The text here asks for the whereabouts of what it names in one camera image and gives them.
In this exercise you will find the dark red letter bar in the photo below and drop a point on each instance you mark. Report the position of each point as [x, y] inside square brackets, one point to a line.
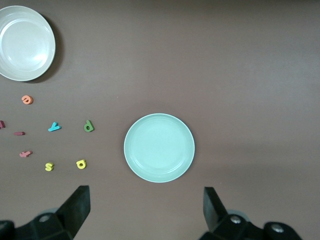
[19, 133]

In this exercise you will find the orange letter e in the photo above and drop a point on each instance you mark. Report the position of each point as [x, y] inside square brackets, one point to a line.
[27, 99]

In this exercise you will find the brown table cover mat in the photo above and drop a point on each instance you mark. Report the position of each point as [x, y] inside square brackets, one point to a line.
[225, 75]

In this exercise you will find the dark red letter k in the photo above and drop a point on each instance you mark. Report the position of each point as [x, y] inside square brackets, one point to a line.
[1, 125]

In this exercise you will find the yellow letter s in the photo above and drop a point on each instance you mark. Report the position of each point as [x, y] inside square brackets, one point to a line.
[49, 166]

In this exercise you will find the green plate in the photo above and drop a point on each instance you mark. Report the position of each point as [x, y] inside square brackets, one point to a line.
[159, 148]

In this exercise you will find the green letter p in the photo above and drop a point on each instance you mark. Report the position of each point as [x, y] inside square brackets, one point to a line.
[85, 127]

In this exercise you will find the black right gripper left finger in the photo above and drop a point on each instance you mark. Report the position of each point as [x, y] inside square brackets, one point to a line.
[62, 225]

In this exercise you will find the yellow letter a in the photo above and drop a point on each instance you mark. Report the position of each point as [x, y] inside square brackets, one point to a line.
[78, 164]

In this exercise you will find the pink letter f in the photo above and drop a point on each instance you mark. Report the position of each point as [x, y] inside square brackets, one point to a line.
[25, 154]

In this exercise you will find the teal letter y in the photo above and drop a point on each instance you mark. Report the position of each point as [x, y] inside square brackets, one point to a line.
[54, 128]

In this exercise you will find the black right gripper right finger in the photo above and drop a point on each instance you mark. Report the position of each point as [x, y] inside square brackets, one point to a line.
[225, 225]

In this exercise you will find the beige plate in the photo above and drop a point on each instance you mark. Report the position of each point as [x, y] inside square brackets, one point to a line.
[25, 43]

